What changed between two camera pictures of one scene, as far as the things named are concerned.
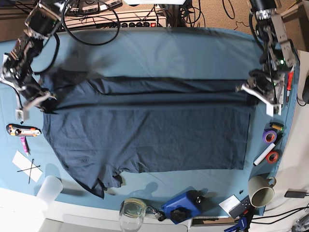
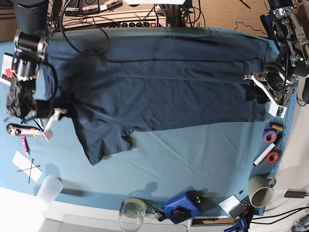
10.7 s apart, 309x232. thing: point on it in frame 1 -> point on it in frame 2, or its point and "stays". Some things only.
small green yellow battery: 278,127 stays
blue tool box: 188,205 stays
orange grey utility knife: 17,130 stays
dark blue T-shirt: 103,127 -> 113,80
